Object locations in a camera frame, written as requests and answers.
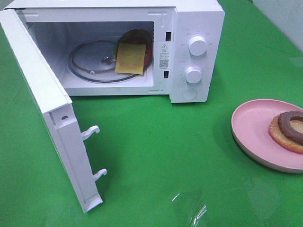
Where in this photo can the white door release button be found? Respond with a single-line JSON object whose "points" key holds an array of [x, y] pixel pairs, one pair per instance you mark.
{"points": [[189, 94]]}

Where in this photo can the white microwave knob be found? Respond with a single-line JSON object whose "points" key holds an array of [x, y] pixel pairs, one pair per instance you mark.
{"points": [[193, 75], [197, 45]]}

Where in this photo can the white microwave door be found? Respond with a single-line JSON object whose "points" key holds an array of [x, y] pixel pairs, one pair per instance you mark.
{"points": [[57, 111]]}

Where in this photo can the pink plate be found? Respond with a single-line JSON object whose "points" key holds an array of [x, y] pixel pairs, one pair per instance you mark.
{"points": [[250, 128]]}

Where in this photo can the toy burger top half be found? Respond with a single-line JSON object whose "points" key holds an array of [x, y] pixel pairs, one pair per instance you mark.
{"points": [[133, 52]]}

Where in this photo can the green table mat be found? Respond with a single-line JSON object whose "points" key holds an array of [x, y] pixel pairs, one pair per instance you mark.
{"points": [[166, 163]]}

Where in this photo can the white microwave oven body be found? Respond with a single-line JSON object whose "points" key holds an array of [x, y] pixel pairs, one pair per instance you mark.
{"points": [[59, 26]]}

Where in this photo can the glass microwave turntable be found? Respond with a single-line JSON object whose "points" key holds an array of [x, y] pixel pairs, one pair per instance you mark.
{"points": [[95, 61]]}

